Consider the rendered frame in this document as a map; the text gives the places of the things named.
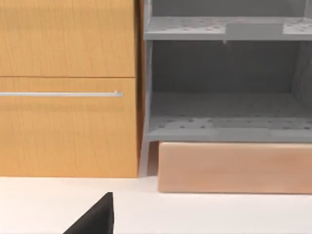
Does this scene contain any wooden drawer front with handle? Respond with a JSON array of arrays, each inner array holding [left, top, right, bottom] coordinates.
[[0, 77, 139, 178]]

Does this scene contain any wooden cupboard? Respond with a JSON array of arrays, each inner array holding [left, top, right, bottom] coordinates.
[[0, 0, 312, 178]]

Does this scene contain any pale wooden drawer front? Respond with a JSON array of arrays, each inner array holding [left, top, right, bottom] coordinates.
[[157, 141, 312, 195]]

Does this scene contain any plain wooden drawer front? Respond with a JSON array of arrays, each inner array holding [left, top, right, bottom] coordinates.
[[0, 0, 137, 78]]

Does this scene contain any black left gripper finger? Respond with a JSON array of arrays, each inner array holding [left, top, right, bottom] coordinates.
[[62, 192, 115, 234]]

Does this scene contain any grey pierced drawer inside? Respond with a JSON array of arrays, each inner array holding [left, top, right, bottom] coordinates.
[[143, 0, 312, 176]]

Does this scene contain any long metal handle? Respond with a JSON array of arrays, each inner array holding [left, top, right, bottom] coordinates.
[[0, 90, 124, 98]]

